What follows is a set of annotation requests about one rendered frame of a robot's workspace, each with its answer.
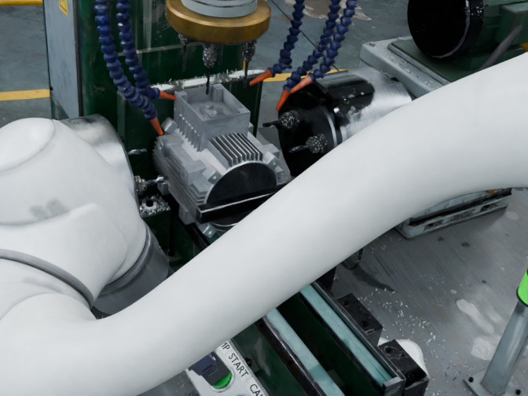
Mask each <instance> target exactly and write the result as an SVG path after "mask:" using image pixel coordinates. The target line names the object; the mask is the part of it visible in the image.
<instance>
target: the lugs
mask: <svg viewBox="0 0 528 396"><path fill-rule="evenodd" d="M160 126H161V127H162V128H163V129H164V131H166V132H167V133H168V134H172V133H173V132H174V131H175V130H176V127H177V124H176V122H175V121H174V120H173V119H172V118H170V117H167V119H166V120H165V121H164V122H163V123H162V124H161V125H160ZM263 159H264V160H265V161H266V162H267V164H268V165H269V166H270V167H272V168H273V169H275V168H276V167H277V166H278V165H279V164H280V163H281V162H280V160H279V159H278V158H277V157H276V156H275V155H274V154H273V153H271V152H270V151H268V152H267V153H266V154H265V155H264V156H263ZM202 175H203V176H204V178H205V179H206V180H207V181H208V182H210V183H211V184H212V185H213V184H214V183H215V182H216V181H217V180H218V179H219V178H220V177H221V176H222V174H221V173H220V171H219V170H218V169H217V168H216V167H214V166H213V165H211V164H210V165H209V167H208V168H207V169H206V170H205V171H204V172H203V173H202ZM198 228H199V229H200V231H201V232H202V234H204V235H206V236H207V237H209V238H211V237H212V236H213V235H214V234H215V233H216V232H217V230H215V229H213V228H212V227H210V226H209V225H208V224H207V223H205V224H202V225H199V227H198Z"/></svg>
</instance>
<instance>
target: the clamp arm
mask: <svg viewBox="0 0 528 396"><path fill-rule="evenodd" d="M289 183H290V182H289ZM287 184H288V183H285V184H280V185H276V186H274V187H270V188H267V189H261V190H259V191H255V192H250V193H246V194H243V195H239V196H235V197H231V198H228V199H224V200H219V201H215V202H213V203H205V204H203V205H200V206H197V207H196V220H197V221H198V222H199V224H200V225H202V224H205V223H208V222H213V221H216V220H219V219H223V218H228V217H231V216H234V215H239V214H242V213H245V212H249V211H253V210H255V209H257V208H258V207H259V206H261V205H262V204H264V203H265V202H266V201H267V200H268V199H269V198H270V197H272V196H273V195H275V194H276V193H277V192H279V191H280V190H281V189H282V188H284V187H285V186H286V185H287Z"/></svg>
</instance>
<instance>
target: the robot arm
mask: <svg viewBox="0 0 528 396"><path fill-rule="evenodd" d="M512 187H528V52H527V53H524V54H522V55H520V56H517V57H514V58H512V59H510V60H506V61H505V62H502V63H500V64H497V65H494V66H492V67H490V68H487V69H484V70H482V71H479V72H476V73H475V74H472V75H469V76H467V77H465V78H462V79H459V80H457V81H456V82H452V83H450V84H448V85H446V86H443V87H441V88H439V89H437V90H434V91H432V92H430V93H428V94H425V95H423V96H422V97H419V98H417V99H416V100H414V101H411V102H409V103H408V104H405V105H403V106H401V107H400V108H398V109H396V110H394V111H393V112H391V113H389V114H387V115H385V116H384V117H382V118H381V119H378V120H376V121H375V122H374V123H372V124H370V125H369V126H367V127H366V128H364V129H363V130H360V131H359V132H357V133H356V134H355V135H354V136H352V137H350V138H349V139H347V140H346V141H344V142H343V143H342V144H340V145H338V146H337V147H336V148H334V149H333V150H332V151H331V152H329V153H328V154H326V155H325V156H323V157H322V158H321V159H319V160H318V161H317V162H316V163H315V164H313V165H312V166H311V167H309V168H308V169H307V170H305V171H304V172H302V173H301V174H300V175H299V176H298V177H297V178H295V179H294V180H292V181H291V182H290V183H288V184H287V185H286V186H285V187H284V188H282V189H281V190H280V191H279V192H277V193H276V194H275V195H273V196H272V197H270V198H269V199H268V200H267V201H266V202H265V203H263V204H262V205H261V206H259V207H258V208H257V209H255V210H254V211H253V212H251V213H250V214H249V215H248V216H247V217H246V218H244V219H243V220H242V221H240V222H239V223H238V224H236V225H235V226H234V227H233V228H232V229H230V230H229V231H228V232H227V233H225V234H224V235H222V236H221V237H220V238H218V239H217V240H216V241H215V242H214V243H213V244H211V245H210V246H209V247H207V248H206V249H205V250H203V251H202V252H200V253H199V254H198V255H197V256H196V257H195V258H193V259H192V260H191V261H189V262H188V263H187V264H185V265H184V266H183V267H182V268H181V269H180V270H178V271H177V272H176V273H175V272H174V271H173V270H172V269H171V267H170V266H169V259H168V258H169V257H168V256H166V255H165V254H164V252H163V250H162V248H161V247H160V246H159V242H158V240H157V239H156V237H155V236H154V234H153V233H152V232H151V230H150V228H149V227H148V225H147V224H146V223H145V221H144V220H143V219H142V218H141V217H140V215H139V213H138V207H137V204H136V202H135V200H134V198H133V197H132V195H131V193H130V191H129V189H128V188H127V187H126V185H125V184H124V182H123V181H122V179H121V178H120V176H119V175H118V174H117V173H116V171H115V170H114V169H113V168H112V166H111V165H110V164H109V163H108V162H107V161H106V160H105V158H104V157H103V156H102V155H101V154H100V153H99V152H98V151H97V150H96V149H94V148H93V147H92V146H91V145H90V144H89V143H88V142H87V141H86V140H84V139H83V138H82V137H81V136H79V135H78V134H77V133H76V132H75V131H73V130H72V129H71V128H69V127H68V126H66V125H64V124H63V123H61V122H60V121H58V120H55V119H52V120H51V119H43V118H28V119H19V120H17V121H14V122H12V123H9V124H8V125H6V126H4V127H2V128H1V129H0V396H137V395H139V394H142V393H145V392H146V391H149V390H151V389H152V388H154V387H157V386H159V385H160V384H161V383H164V382H166V381H168V380H169V379H171V378H172V377H174V376H176V375H177V374H178V373H180V372H182V371H184V370H185V369H188V370H189V371H191V370H193V371H194V372H195V373H196V374H197V375H198V376H202V377H203V378H204V379H205V380H206V381H207V382H208V383H209V384H210V385H211V386H213V385H214V384H215V383H217V382H218V381H219V380H220V379H221V378H223V377H224V376H226V375H227V374H228V373H230V370H229V369H228V367H227V366H226V364H225V362H224V361H223V360H222V359H221V358H220V357H219V356H218V355H217V354H216V352H215V349H217V348H218V347H220V346H221V345H222V344H224V343H226V342H227V341H228V340H230V339H232V338H233V337H234V336H235V335H237V334H238V333H240V332H242V331H243V330H244V329H245V328H247V327H248V326H250V325H252V324H253V323H255V322H256V321H257V320H258V319H260V318H261V317H263V316H265V315H266V314H267V313H269V312H270V311H271V310H273V309H275V308H276V307H277V306H279V305H280V304H281V303H283V302H284V301H286V300H287V299H289V298H291V297H292V296H293V295H294V294H296V293H297V292H299V291H301V290H302V289H304V288H305V287H306V286H307V285H309V284H311V283H312V282H314V281H315V280H316V279H317V278H319V277H321V276H322V275H324V274H325V273H327V272H328V271H329V270H331V269H332V268H333V267H335V266H337V265H338V264H340V263H341V262H342V261H343V260H345V259H347V258H348V257H350V256H351V255H352V254H353V253H355V252H356V251H358V250H360V249H361V248H363V247H364V246H365V245H366V244H368V243H370V242H371V241H373V240H375V239H376V238H377V237H379V236H380V235H382V234H383V233H385V232H386V231H388V230H389V229H392V228H393V227H395V226H396V225H398V224H400V223H401V222H403V221H405V220H406V219H408V218H410V217H412V216H413V215H416V214H418V213H420V212H421V211H424V210H426V209H428V208H429V207H433V206H434V205H436V204H440V203H442V202H444V201H447V200H450V199H452V198H455V197H458V196H463V195H466V194H469V193H476V192H480V191H484V190H490V189H501V188H512ZM92 306H95V307H96V308H97V309H98V310H100V311H101V312H104V313H106V314H113V315H112V316H110V317H106V318H104V319H100V320H97V319H96V318H95V316H94V315H93V314H92V313H91V312H90V311H91V309H92Z"/></svg>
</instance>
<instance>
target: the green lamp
mask: <svg viewBox="0 0 528 396"><path fill-rule="evenodd" d="M518 293H519V297H520V298H521V300H522V301H523V302H525V303H526V304H528V276H527V274H526V272H525V275H524V277H523V279H522V282H521V284H520V286H519V290H518Z"/></svg>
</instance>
